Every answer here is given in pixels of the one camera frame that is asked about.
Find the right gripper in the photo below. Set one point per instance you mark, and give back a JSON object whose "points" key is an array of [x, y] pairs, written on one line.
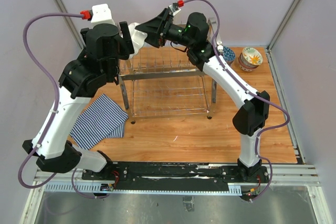
{"points": [[154, 28]]}

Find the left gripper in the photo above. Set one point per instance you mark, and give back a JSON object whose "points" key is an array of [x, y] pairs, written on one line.
{"points": [[126, 35]]}

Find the white scalloped bowl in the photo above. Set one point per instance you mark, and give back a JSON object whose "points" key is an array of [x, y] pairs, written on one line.
{"points": [[138, 39]]}

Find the steel two-tier dish rack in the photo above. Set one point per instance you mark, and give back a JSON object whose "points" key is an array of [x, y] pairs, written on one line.
{"points": [[162, 83]]}

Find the red diamond pattern bowl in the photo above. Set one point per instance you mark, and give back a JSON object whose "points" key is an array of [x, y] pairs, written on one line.
{"points": [[228, 55]]}

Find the pink floral bowl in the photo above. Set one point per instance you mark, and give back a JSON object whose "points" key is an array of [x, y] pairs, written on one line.
{"points": [[245, 65]]}

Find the grey leaf pattern bowl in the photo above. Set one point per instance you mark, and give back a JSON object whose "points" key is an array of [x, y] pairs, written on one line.
{"points": [[243, 60]]}

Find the black diamond pattern bowl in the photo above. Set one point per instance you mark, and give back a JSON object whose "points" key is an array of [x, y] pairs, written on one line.
{"points": [[246, 68]]}

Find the orange green leaf bowl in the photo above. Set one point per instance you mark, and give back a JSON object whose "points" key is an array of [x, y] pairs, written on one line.
{"points": [[252, 56]]}

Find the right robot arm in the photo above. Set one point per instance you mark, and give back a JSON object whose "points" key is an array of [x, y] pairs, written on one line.
{"points": [[253, 107]]}

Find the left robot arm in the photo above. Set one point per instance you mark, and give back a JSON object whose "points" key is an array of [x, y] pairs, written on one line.
{"points": [[95, 66]]}

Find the blue white striped cloth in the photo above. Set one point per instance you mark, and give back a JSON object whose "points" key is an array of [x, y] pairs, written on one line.
{"points": [[103, 119]]}

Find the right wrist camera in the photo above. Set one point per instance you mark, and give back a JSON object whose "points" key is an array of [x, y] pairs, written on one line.
{"points": [[175, 7]]}

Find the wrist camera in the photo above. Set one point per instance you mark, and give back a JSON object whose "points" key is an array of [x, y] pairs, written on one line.
{"points": [[175, 7], [98, 14]]}

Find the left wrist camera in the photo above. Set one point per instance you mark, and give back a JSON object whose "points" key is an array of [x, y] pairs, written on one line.
{"points": [[98, 14]]}

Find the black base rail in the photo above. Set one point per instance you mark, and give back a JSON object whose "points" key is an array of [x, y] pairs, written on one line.
{"points": [[148, 176]]}

